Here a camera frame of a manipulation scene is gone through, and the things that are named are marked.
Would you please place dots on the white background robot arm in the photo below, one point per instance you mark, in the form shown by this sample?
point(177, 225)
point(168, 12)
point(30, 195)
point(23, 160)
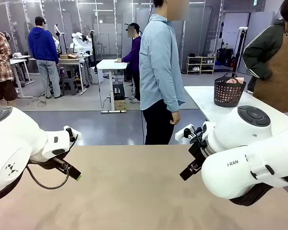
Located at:
point(79, 42)

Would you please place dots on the person in brown apron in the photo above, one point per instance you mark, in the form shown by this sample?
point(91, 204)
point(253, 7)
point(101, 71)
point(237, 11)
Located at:
point(271, 60)

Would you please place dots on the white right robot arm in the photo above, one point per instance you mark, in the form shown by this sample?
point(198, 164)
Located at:
point(242, 153)

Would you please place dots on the black stand with white head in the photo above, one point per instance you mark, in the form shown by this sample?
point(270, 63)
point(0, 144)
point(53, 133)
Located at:
point(238, 50)

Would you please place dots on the white desk with papers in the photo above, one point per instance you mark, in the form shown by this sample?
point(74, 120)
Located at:
point(20, 72)

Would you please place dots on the flat cardboard box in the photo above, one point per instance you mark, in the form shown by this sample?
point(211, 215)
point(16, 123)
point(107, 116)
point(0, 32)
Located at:
point(69, 56)

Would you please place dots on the person in blue hoodie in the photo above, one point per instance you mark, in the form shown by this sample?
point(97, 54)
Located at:
point(44, 52)

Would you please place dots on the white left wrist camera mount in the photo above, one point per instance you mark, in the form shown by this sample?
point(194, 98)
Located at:
point(73, 132)

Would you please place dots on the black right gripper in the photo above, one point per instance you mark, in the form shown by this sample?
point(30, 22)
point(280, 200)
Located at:
point(198, 152)

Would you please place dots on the grey desk with frame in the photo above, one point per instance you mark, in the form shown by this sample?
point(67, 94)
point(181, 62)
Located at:
point(73, 69)

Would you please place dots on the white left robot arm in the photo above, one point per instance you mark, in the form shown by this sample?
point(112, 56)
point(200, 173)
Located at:
point(16, 141)

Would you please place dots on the person's right forearm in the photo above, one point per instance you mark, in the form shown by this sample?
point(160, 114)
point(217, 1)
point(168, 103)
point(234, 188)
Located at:
point(173, 101)

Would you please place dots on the black bags pile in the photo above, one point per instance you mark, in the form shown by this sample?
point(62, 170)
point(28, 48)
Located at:
point(225, 57)

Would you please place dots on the person in plaid shirt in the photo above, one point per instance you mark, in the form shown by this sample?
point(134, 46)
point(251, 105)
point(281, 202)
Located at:
point(0, 64)

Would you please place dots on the small white standing desk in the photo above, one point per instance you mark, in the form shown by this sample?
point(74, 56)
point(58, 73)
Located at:
point(111, 65)

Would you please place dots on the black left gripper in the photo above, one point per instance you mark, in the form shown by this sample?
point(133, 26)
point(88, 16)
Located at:
point(46, 163)

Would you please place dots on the pink towel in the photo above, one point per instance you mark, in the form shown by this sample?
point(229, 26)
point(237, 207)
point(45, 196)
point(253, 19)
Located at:
point(235, 80)

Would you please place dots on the grey step stool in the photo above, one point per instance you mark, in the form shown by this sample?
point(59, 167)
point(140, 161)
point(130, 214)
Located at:
point(69, 85)

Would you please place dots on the person's right hand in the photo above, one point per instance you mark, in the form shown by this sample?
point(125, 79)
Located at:
point(175, 118)

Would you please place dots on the large white table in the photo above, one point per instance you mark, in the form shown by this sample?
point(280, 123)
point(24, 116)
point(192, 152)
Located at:
point(206, 100)

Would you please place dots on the person in light blue shirt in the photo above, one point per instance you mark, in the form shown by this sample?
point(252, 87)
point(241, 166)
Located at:
point(159, 72)

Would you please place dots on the person in purple top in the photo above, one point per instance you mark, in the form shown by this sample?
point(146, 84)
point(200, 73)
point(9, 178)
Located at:
point(133, 60)

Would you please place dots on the black perforated laundry basket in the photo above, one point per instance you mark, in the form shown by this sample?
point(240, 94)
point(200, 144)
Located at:
point(228, 94)

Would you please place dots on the white shoe rack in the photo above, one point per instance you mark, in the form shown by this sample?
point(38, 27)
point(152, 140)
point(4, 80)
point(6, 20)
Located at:
point(201, 64)

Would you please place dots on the black tripod pole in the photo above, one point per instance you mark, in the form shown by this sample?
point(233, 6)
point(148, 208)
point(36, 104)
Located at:
point(93, 48)

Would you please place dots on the slim white background robot arm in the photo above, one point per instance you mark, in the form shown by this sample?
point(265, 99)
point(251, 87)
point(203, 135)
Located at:
point(57, 36)

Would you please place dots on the cardboard box on floor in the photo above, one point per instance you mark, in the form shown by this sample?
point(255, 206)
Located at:
point(120, 105)

